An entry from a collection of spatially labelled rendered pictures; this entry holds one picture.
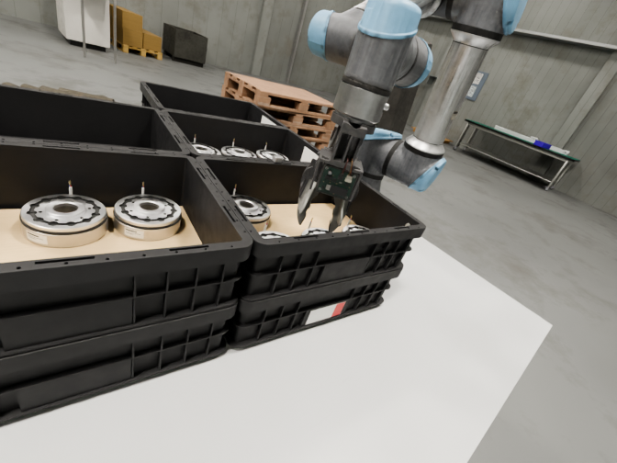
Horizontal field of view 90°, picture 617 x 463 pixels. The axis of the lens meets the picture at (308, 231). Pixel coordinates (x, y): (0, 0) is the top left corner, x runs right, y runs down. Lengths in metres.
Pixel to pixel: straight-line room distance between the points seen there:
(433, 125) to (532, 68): 10.21
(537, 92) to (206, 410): 10.79
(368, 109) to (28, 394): 0.55
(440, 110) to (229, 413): 0.81
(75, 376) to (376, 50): 0.55
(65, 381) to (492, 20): 0.98
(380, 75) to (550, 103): 10.39
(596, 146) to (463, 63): 9.71
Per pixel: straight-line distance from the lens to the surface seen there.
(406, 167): 0.96
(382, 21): 0.48
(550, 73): 10.98
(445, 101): 0.92
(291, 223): 0.70
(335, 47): 0.62
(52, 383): 0.50
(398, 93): 4.97
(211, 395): 0.54
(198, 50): 9.40
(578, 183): 10.57
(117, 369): 0.51
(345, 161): 0.49
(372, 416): 0.60
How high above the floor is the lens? 1.16
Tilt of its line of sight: 29 degrees down
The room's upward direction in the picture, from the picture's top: 19 degrees clockwise
